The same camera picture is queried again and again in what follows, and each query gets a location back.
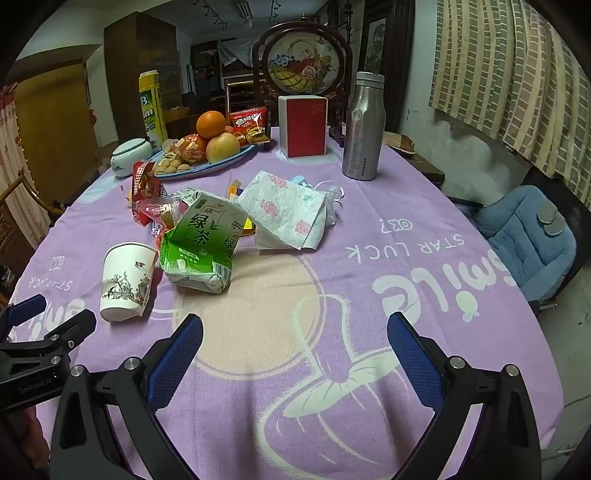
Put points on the orange fruit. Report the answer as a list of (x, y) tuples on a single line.
[(211, 123)]

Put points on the steel bottle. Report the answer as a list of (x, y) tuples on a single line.
[(362, 138)]

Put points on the yellow apple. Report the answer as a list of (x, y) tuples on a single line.
[(223, 147)]

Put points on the wooden chair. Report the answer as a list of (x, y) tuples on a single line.
[(18, 221)]

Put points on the white and red curtain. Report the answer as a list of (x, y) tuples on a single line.
[(14, 184)]

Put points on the yellow canister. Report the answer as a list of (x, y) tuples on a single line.
[(152, 110)]

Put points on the white floral paper cup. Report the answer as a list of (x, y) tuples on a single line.
[(124, 286)]

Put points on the pile of cookies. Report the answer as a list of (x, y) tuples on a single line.
[(168, 165)]

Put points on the round decorative table screen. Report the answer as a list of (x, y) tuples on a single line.
[(300, 60)]

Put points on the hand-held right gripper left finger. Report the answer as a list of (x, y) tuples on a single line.
[(178, 360)]

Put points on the green tea carton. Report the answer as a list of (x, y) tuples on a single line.
[(198, 240)]

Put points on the red chocolate snack packet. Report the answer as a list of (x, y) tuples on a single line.
[(145, 182)]

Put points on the brown wooden slab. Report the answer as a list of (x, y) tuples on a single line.
[(399, 141)]

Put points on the wrapped orange pastry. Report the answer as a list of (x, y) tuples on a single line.
[(193, 148)]

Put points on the red biscuit packet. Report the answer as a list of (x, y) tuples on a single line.
[(247, 124)]

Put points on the purple printed tablecloth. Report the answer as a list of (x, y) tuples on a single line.
[(323, 300)]

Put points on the colourful striped box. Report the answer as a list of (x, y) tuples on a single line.
[(235, 189)]

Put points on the red and white tissue box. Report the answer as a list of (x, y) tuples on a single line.
[(302, 129)]

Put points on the white floral paper napkin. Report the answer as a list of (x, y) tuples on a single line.
[(281, 207)]

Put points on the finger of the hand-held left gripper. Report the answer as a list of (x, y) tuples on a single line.
[(69, 330), (27, 308)]

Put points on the blue oval plate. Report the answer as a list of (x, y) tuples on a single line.
[(231, 161)]

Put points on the checked curtain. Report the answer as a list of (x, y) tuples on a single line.
[(508, 69)]

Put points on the red clear candy wrapper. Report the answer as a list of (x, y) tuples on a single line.
[(157, 212)]

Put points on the framed wall picture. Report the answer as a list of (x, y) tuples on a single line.
[(376, 41)]

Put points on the tall wooden cabinet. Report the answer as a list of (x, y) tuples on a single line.
[(134, 83)]

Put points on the white lidded jar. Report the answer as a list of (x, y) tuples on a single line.
[(131, 157)]

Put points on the orange wooden door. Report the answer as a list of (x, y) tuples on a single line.
[(51, 138)]

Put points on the blue face mask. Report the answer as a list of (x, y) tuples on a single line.
[(299, 180)]

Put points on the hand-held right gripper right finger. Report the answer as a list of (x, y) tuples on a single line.
[(413, 364)]

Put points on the black chair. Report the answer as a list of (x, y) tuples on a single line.
[(538, 177)]

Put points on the dark wooden side table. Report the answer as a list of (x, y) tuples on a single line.
[(425, 170)]

